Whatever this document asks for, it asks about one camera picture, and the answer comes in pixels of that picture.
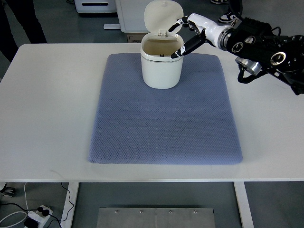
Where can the white cabinet in background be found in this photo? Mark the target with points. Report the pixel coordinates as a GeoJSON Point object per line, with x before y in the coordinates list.
{"type": "Point", "coordinates": [130, 15]}

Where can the black white sneaker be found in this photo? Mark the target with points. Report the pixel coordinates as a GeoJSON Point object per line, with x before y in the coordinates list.
{"type": "Point", "coordinates": [227, 17]}

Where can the white table leg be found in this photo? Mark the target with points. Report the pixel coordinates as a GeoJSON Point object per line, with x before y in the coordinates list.
{"type": "Point", "coordinates": [243, 205]}
{"type": "Point", "coordinates": [70, 205]}

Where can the white power strip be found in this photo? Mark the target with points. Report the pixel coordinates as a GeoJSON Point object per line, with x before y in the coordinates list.
{"type": "Point", "coordinates": [41, 215]}

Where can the white appliance with slot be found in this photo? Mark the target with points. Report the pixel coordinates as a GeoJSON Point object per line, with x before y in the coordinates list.
{"type": "Point", "coordinates": [95, 6]}

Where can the left white table leg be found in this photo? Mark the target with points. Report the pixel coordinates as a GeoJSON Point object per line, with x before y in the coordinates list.
{"type": "Point", "coordinates": [70, 205]}

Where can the white trash can open lid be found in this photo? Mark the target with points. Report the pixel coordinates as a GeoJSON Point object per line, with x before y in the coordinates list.
{"type": "Point", "coordinates": [159, 70]}

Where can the person's dark trouser leg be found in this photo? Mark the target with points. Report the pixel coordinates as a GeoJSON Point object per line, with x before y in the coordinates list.
{"type": "Point", "coordinates": [24, 12]}

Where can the right white table leg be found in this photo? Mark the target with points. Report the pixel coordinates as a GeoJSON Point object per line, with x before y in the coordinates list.
{"type": "Point", "coordinates": [243, 205]}

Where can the blue textured mat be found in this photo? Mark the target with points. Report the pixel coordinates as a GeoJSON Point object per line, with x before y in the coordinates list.
{"type": "Point", "coordinates": [189, 124]}

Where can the metal floor plate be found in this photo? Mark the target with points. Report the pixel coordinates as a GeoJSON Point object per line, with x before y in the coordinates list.
{"type": "Point", "coordinates": [156, 218]}

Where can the cardboard box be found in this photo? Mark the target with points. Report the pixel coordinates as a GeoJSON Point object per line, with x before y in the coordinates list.
{"type": "Point", "coordinates": [135, 37]}

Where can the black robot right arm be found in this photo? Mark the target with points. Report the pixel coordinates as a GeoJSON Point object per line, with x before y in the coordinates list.
{"type": "Point", "coordinates": [280, 56]}

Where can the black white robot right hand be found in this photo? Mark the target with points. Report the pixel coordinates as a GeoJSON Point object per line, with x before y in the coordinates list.
{"type": "Point", "coordinates": [207, 31]}

